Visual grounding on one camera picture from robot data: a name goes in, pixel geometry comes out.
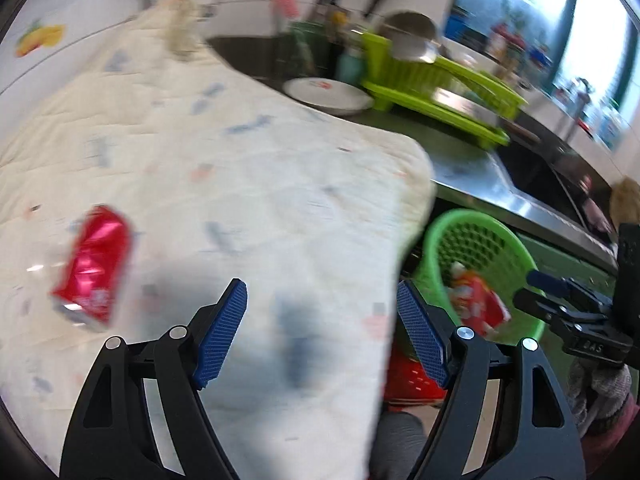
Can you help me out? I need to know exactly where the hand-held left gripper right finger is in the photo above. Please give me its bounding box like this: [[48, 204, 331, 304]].
[[396, 280, 586, 480]]

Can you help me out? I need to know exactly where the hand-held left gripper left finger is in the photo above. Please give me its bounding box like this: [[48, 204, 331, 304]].
[[60, 277, 248, 480]]

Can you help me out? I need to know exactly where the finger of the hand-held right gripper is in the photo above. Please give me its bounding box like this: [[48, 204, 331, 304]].
[[513, 287, 576, 332], [526, 269, 618, 311]]

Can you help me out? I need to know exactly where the red snack packet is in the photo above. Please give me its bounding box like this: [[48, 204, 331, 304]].
[[450, 262, 512, 337]]

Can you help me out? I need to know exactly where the green plastic basket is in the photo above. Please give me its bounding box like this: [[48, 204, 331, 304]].
[[412, 208, 547, 347]]

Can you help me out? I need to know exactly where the red soda can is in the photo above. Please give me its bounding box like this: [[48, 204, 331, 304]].
[[49, 205, 135, 333]]

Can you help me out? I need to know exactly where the person's right forearm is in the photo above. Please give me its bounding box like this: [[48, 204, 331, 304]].
[[582, 394, 640, 461]]

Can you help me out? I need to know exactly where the person's right hand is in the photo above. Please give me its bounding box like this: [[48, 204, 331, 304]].
[[567, 357, 633, 436]]

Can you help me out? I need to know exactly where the red plastic basket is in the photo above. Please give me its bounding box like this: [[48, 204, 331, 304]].
[[382, 345, 448, 406]]

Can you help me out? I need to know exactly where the steel sink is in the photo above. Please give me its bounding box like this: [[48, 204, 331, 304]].
[[492, 147, 621, 261]]

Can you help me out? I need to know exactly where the person's grey trouser leg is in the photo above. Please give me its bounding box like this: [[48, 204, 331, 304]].
[[370, 410, 427, 480]]

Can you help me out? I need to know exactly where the cream quilted mat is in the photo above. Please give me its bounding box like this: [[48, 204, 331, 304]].
[[0, 0, 436, 480]]

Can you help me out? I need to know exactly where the metal faucet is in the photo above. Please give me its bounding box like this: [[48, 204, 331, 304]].
[[560, 77, 592, 141]]

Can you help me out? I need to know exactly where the green dish rack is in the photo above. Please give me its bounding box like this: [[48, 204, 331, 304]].
[[360, 31, 528, 150]]

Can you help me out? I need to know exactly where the white bowl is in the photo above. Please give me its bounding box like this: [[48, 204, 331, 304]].
[[282, 77, 375, 116]]

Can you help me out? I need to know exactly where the teal bottle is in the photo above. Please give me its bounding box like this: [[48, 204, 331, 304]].
[[336, 47, 366, 86]]

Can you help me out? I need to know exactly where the green glass utensil holder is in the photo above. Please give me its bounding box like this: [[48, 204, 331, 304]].
[[287, 20, 322, 78]]

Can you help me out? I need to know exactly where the pink bottle brush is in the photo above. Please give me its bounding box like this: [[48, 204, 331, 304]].
[[272, 0, 301, 23]]

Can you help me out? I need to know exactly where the fruit and lemon wall sticker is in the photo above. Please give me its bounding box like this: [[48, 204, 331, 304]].
[[15, 24, 66, 58]]

